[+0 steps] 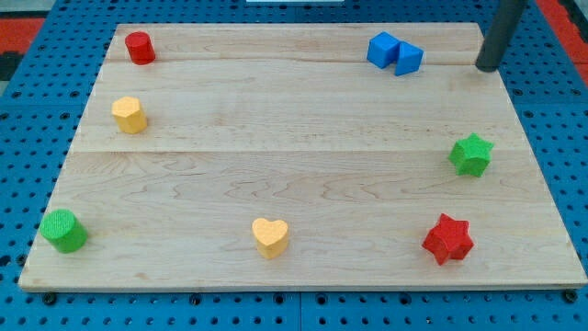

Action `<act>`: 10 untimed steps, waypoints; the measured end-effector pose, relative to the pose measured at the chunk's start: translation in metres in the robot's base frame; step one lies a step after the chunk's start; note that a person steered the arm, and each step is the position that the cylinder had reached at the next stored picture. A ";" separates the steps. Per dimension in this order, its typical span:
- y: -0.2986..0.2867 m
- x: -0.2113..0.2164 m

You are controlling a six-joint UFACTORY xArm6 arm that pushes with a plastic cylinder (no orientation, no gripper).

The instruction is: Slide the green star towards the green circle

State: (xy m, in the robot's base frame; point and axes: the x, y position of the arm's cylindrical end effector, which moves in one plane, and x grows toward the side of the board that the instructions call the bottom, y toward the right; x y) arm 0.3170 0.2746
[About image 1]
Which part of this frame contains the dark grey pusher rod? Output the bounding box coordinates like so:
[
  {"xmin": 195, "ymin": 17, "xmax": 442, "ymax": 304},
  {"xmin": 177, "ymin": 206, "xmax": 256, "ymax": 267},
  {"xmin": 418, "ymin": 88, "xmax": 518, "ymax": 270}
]
[{"xmin": 475, "ymin": 0, "xmax": 527, "ymax": 73}]

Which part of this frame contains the green star block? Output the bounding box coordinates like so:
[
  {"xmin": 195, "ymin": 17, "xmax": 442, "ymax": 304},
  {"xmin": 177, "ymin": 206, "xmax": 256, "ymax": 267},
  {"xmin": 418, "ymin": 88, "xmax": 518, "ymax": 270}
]
[{"xmin": 448, "ymin": 132, "xmax": 494, "ymax": 177}]

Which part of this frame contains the red star block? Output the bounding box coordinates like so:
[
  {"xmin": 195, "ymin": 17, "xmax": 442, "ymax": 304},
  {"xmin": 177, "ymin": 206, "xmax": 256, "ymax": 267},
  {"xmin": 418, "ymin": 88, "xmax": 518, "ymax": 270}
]
[{"xmin": 422, "ymin": 213, "xmax": 474, "ymax": 265}]

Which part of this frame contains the blue triangle block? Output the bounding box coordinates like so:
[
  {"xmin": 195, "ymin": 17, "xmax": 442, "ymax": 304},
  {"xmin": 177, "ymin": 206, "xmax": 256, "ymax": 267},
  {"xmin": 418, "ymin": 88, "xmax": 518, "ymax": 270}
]
[{"xmin": 394, "ymin": 41, "xmax": 424, "ymax": 76}]

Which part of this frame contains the blue cube block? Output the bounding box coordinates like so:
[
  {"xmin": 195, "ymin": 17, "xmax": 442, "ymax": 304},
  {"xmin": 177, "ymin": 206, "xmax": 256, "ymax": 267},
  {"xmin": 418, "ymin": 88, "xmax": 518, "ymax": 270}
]
[{"xmin": 367, "ymin": 31, "xmax": 401, "ymax": 69}]

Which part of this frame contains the wooden board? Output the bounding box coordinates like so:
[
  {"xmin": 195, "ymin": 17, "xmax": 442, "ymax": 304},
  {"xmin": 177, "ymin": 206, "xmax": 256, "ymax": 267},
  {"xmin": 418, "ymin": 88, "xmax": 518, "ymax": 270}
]
[{"xmin": 19, "ymin": 23, "xmax": 587, "ymax": 292}]

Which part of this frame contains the yellow heart block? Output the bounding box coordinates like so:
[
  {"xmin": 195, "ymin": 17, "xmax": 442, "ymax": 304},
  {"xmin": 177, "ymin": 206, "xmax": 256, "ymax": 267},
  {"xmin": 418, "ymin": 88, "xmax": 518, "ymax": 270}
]
[{"xmin": 252, "ymin": 218, "xmax": 289, "ymax": 259}]

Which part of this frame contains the red cylinder block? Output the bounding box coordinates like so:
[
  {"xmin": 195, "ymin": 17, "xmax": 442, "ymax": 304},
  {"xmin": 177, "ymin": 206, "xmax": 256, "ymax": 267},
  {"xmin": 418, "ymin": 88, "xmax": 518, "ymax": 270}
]
[{"xmin": 124, "ymin": 31, "xmax": 156, "ymax": 65}]

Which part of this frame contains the yellow hexagon block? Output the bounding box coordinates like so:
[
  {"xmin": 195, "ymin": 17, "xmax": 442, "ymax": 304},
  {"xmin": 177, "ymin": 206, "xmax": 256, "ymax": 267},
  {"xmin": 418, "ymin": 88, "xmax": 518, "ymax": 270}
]
[{"xmin": 111, "ymin": 97, "xmax": 147, "ymax": 134}]

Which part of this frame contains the green cylinder block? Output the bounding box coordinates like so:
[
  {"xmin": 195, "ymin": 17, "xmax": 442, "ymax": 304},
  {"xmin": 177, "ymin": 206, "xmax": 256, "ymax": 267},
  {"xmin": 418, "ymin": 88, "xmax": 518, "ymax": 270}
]
[{"xmin": 40, "ymin": 209, "xmax": 88, "ymax": 254}]

